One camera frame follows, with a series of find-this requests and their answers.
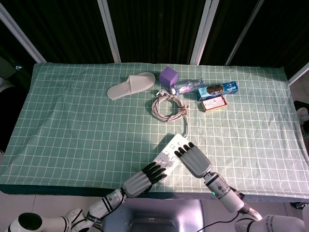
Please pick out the grey black left robot hand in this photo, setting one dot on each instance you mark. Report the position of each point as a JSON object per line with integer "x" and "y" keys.
{"x": 137, "y": 184}

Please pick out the grey black right robot hand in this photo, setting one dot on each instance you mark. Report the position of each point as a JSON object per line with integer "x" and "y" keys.
{"x": 195, "y": 162}

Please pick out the white power strip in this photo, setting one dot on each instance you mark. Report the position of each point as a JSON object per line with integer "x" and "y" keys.
{"x": 175, "y": 142}

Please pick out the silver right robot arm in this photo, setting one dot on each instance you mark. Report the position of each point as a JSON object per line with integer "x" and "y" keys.
{"x": 227, "y": 193}

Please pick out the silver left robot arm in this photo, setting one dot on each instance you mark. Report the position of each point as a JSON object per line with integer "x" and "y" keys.
{"x": 106, "y": 203}

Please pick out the metal robot torso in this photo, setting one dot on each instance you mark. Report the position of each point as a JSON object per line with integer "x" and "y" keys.
{"x": 157, "y": 215}

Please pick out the red yellow flat box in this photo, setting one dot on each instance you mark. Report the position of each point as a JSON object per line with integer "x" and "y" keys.
{"x": 213, "y": 104}

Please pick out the clear plastic water bottle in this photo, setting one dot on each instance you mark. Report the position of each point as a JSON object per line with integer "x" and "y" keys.
{"x": 186, "y": 88}

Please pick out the blue cookie box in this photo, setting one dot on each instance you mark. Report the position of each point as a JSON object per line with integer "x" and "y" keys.
{"x": 227, "y": 88}

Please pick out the purple foam cube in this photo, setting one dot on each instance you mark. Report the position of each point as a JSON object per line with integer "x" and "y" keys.
{"x": 167, "y": 77}

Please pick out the green checkered tablecloth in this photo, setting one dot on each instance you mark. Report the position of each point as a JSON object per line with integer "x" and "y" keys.
{"x": 72, "y": 120}

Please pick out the white disposable slipper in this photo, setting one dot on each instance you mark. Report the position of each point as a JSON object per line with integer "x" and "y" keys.
{"x": 140, "y": 82}

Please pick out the dark curtain panel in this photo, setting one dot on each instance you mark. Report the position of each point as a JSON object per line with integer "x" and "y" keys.
{"x": 157, "y": 29}
{"x": 67, "y": 29}
{"x": 285, "y": 29}
{"x": 224, "y": 26}

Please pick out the white window frame post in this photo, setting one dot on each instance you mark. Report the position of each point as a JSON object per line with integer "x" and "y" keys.
{"x": 243, "y": 31}
{"x": 204, "y": 31}
{"x": 21, "y": 33}
{"x": 299, "y": 72}
{"x": 109, "y": 31}

